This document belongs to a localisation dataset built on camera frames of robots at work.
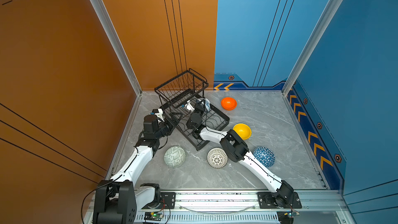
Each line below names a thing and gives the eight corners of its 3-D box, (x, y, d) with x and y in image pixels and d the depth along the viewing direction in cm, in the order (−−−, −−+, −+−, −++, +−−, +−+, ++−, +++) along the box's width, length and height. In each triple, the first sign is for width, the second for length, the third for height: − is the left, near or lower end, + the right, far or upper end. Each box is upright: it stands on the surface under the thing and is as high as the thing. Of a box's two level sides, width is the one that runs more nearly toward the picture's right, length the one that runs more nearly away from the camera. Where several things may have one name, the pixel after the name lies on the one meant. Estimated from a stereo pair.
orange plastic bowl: (221, 111, 111) (221, 105, 107) (220, 102, 116) (221, 97, 112) (236, 111, 111) (237, 105, 107) (234, 102, 116) (236, 97, 112)
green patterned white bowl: (164, 167, 86) (162, 164, 82) (167, 149, 92) (165, 146, 89) (184, 167, 86) (183, 164, 82) (186, 149, 92) (185, 146, 89)
